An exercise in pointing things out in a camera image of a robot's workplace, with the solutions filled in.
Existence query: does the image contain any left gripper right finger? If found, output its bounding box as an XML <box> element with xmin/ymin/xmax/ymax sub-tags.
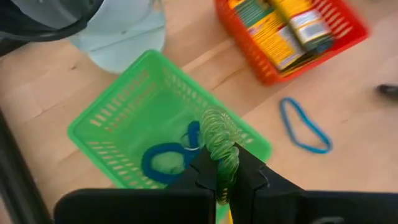
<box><xmin>228</xmin><ymin>143</ymin><xmax>305</xmax><ymax>224</ymax></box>

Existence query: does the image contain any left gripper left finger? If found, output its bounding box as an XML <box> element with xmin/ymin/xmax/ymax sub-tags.
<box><xmin>167</xmin><ymin>147</ymin><xmax>218</xmax><ymax>192</ymax></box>

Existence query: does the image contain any green coil wristband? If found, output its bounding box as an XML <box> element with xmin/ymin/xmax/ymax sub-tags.
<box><xmin>198</xmin><ymin>105</ymin><xmax>245</xmax><ymax>206</ymax></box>

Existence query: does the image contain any black rubber band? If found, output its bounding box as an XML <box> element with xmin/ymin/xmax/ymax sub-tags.
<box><xmin>376</xmin><ymin>83</ymin><xmax>398</xmax><ymax>101</ymax></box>

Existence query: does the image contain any blue rubber band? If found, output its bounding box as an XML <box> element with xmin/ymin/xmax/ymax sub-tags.
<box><xmin>279</xmin><ymin>96</ymin><xmax>334</xmax><ymax>156</ymax></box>

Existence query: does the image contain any green plastic basket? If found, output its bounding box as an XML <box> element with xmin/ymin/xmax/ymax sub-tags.
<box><xmin>67</xmin><ymin>49</ymin><xmax>274</xmax><ymax>224</ymax></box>

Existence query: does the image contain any red plastic basket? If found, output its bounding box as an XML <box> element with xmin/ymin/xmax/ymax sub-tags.
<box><xmin>214</xmin><ymin>0</ymin><xmax>371</xmax><ymax>86</ymax></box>

